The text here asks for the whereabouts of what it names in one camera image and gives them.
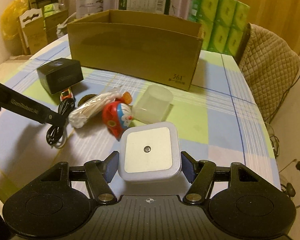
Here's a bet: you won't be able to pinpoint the white square night light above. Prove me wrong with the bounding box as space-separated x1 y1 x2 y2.
118 121 181 183

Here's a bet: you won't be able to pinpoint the black cable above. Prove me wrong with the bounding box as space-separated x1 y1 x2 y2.
46 97 76 148

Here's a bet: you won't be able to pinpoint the bag of cotton swabs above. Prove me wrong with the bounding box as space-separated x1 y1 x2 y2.
68 87 122 128

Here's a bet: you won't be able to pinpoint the red Doraemon toy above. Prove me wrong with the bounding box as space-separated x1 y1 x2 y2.
102 92 133 140

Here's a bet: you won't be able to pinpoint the small black box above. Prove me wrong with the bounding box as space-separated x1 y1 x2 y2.
37 58 83 95

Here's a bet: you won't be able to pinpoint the red yellow toy car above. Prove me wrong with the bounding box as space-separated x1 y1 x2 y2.
60 87 75 102

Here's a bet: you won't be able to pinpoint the translucent plastic cup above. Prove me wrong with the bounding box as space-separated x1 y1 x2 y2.
132 85 173 124

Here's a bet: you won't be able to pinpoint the checkered tablecloth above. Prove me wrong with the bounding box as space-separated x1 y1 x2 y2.
0 33 282 205

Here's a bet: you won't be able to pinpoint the yellow plastic bag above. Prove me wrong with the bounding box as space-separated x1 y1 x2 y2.
0 0 29 41

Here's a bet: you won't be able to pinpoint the brown carton with white flap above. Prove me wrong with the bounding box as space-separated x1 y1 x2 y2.
18 7 69 55

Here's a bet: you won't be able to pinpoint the white product box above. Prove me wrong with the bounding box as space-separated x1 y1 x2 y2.
76 0 110 19

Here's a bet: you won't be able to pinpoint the chair with quilted cover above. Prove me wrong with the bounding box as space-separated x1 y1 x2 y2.
235 23 300 123

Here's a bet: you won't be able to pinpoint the open brown cardboard box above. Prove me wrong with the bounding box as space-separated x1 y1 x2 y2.
67 10 203 91

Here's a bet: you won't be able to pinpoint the green tissue pack bundle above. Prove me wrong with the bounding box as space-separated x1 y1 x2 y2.
187 0 250 56

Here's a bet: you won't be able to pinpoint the dark green product box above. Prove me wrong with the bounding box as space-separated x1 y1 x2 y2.
118 0 178 16

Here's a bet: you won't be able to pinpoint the wooden door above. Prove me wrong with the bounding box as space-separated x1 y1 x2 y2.
238 0 300 55

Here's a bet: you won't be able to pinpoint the tangled cables on floor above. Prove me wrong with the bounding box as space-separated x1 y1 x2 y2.
263 122 300 209

